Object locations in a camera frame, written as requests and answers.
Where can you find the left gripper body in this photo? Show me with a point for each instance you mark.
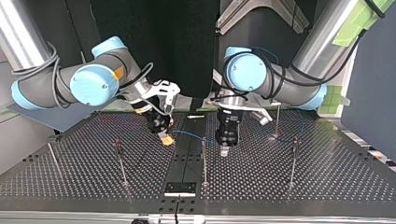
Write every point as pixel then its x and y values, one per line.
pixel 229 127

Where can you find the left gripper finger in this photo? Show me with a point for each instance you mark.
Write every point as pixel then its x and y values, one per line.
pixel 224 150

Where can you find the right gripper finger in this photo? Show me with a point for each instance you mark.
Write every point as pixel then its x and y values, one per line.
pixel 167 140

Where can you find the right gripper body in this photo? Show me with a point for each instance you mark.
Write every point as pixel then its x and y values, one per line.
pixel 158 120

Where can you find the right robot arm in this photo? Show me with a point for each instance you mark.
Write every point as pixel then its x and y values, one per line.
pixel 90 84

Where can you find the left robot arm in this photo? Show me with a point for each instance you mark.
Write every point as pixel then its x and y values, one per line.
pixel 246 70

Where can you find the connector holder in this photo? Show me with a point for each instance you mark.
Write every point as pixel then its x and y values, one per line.
pixel 180 188

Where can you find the black panel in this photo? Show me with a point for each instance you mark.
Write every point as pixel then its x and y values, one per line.
pixel 162 46

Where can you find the grey board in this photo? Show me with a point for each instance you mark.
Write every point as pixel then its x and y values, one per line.
pixel 59 118

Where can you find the metal post with orange clip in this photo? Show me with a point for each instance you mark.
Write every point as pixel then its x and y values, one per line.
pixel 120 161
pixel 204 161
pixel 293 161

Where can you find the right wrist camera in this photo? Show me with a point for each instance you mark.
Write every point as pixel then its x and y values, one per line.
pixel 162 90

